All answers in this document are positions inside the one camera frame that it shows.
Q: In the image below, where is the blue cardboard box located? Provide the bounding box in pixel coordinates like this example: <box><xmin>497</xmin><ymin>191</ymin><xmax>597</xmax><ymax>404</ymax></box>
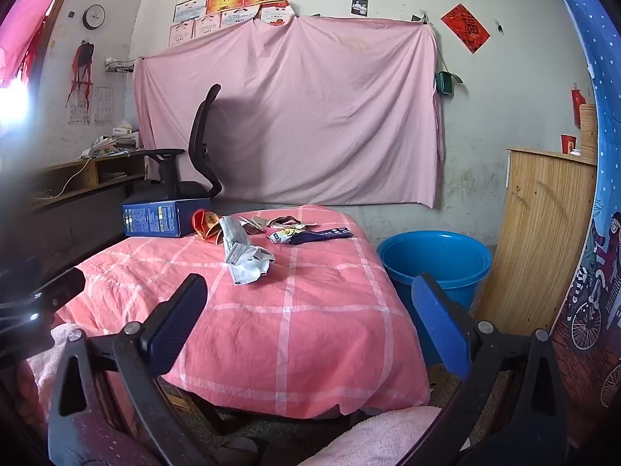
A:
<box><xmin>121</xmin><ymin>197</ymin><xmax>213</xmax><ymax>238</ymax></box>

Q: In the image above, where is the white cable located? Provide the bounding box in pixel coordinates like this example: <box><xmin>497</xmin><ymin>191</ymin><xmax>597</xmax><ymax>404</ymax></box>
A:
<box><xmin>34</xmin><ymin>158</ymin><xmax>95</xmax><ymax>200</ymax></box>

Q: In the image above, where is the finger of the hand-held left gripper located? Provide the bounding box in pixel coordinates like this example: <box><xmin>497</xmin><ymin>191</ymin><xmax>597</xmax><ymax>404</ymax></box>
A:
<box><xmin>35</xmin><ymin>267</ymin><xmax>86</xmax><ymax>312</ymax></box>

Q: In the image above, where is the wooden cabinet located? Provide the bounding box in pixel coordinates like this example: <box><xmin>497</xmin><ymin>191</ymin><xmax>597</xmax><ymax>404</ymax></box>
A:
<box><xmin>473</xmin><ymin>147</ymin><xmax>598</xmax><ymax>350</ymax></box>

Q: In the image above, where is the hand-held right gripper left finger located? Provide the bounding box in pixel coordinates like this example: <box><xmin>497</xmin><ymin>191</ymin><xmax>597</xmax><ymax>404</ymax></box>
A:
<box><xmin>47</xmin><ymin>273</ymin><xmax>229</xmax><ymax>466</ymax></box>

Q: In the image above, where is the pink wall sheet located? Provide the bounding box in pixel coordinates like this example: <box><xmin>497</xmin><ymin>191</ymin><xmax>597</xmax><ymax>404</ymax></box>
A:
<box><xmin>132</xmin><ymin>14</ymin><xmax>446</xmax><ymax>210</ymax></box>

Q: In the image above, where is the dark blue wrapper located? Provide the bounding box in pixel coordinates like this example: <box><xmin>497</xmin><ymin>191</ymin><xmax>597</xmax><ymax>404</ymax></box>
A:
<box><xmin>290</xmin><ymin>227</ymin><xmax>355</xmax><ymax>245</ymax></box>

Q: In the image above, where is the red hanging bag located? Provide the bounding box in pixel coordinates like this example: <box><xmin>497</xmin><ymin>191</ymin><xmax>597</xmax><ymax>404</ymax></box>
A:
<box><xmin>571</xmin><ymin>83</ymin><xmax>587</xmax><ymax>129</ymax></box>

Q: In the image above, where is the wall calendar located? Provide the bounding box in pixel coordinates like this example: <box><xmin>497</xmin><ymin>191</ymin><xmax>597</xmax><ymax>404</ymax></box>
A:
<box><xmin>68</xmin><ymin>86</ymin><xmax>114</xmax><ymax>126</ymax></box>

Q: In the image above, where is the pink fleece clothing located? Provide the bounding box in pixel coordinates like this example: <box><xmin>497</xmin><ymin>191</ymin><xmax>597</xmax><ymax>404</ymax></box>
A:
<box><xmin>22</xmin><ymin>323</ymin><xmax>444</xmax><ymax>466</ymax></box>

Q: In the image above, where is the red paper poster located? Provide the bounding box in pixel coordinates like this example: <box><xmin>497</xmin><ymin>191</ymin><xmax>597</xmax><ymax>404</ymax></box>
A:
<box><xmin>441</xmin><ymin>3</ymin><xmax>491</xmax><ymax>54</ymax></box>

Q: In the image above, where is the light wooden box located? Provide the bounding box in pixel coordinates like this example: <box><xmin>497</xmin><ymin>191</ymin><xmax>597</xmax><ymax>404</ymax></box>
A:
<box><xmin>579</xmin><ymin>103</ymin><xmax>598</xmax><ymax>160</ymax></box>

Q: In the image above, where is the grey face mask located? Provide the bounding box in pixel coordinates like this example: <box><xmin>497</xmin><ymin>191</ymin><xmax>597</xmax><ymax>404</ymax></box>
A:
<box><xmin>219</xmin><ymin>216</ymin><xmax>276</xmax><ymax>286</ymax></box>

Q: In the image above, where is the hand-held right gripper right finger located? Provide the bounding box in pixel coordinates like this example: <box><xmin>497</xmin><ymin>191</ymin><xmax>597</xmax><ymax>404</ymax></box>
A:
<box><xmin>410</xmin><ymin>273</ymin><xmax>568</xmax><ymax>466</ymax></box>

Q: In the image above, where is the red packet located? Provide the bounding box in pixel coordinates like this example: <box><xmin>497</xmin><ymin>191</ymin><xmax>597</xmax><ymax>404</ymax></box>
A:
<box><xmin>193</xmin><ymin>209</ymin><xmax>226</xmax><ymax>244</ymax></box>

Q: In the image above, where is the blue printed curtain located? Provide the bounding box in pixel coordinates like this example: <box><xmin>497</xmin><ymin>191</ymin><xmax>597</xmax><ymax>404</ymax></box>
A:
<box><xmin>539</xmin><ymin>0</ymin><xmax>621</xmax><ymax>452</ymax></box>

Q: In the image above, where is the grey slipper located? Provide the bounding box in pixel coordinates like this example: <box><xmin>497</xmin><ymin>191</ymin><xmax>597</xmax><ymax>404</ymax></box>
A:
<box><xmin>218</xmin><ymin>437</ymin><xmax>272</xmax><ymax>466</ymax></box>

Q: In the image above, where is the pink checked tablecloth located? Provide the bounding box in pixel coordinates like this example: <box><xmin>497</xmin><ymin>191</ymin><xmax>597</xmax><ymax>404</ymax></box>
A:
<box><xmin>51</xmin><ymin>204</ymin><xmax>432</xmax><ymax>418</ymax></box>

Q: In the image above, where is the pink window curtain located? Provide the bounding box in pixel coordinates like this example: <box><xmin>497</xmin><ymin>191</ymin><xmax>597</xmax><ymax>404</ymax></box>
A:
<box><xmin>0</xmin><ymin>0</ymin><xmax>85</xmax><ymax>88</ymax></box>

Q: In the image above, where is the round wall clock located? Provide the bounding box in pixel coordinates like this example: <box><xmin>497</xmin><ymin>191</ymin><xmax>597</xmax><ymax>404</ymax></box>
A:
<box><xmin>82</xmin><ymin>4</ymin><xmax>106</xmax><ymax>31</ymax></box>

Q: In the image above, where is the black office chair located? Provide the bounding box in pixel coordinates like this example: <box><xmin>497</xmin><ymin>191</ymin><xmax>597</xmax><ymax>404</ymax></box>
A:
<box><xmin>127</xmin><ymin>83</ymin><xmax>224</xmax><ymax>205</ymax></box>

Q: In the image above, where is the wooden desk shelf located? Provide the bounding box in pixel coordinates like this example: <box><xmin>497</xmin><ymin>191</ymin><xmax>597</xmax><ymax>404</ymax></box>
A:
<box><xmin>29</xmin><ymin>147</ymin><xmax>146</xmax><ymax>214</ymax></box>

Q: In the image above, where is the white yellow wrapper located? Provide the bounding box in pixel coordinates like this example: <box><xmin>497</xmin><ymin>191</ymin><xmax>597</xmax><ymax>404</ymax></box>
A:
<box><xmin>268</xmin><ymin>226</ymin><xmax>306</xmax><ymax>244</ymax></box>

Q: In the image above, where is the pile of books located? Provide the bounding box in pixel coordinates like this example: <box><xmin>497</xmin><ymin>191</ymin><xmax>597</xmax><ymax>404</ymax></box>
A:
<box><xmin>80</xmin><ymin>126</ymin><xmax>141</xmax><ymax>158</ymax></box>

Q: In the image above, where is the red hanging ornament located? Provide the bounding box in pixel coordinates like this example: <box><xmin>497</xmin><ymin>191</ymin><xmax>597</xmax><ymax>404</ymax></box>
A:
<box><xmin>65</xmin><ymin>40</ymin><xmax>95</xmax><ymax>110</ymax></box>

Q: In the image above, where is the blue plastic bucket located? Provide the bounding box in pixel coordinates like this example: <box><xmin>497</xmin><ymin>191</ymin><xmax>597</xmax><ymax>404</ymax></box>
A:
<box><xmin>376</xmin><ymin>230</ymin><xmax>494</xmax><ymax>314</ymax></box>

